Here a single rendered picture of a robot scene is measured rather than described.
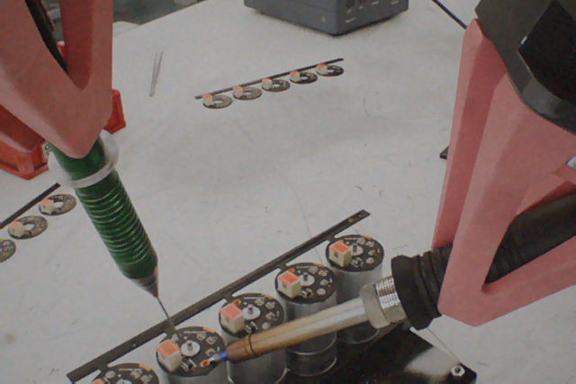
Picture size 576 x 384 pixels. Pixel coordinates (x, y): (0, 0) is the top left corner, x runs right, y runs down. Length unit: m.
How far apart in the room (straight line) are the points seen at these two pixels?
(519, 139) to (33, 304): 0.29
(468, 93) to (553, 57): 0.04
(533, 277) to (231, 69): 0.48
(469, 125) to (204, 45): 0.53
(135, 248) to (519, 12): 0.11
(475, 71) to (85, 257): 0.28
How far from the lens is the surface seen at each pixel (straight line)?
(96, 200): 0.16
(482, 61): 0.20
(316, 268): 0.29
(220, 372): 0.26
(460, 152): 0.21
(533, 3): 0.18
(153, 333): 0.27
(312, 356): 0.29
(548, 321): 0.37
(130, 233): 0.18
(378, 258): 0.29
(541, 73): 0.17
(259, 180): 0.47
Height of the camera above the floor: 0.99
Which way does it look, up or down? 30 degrees down
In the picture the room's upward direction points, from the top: 3 degrees counter-clockwise
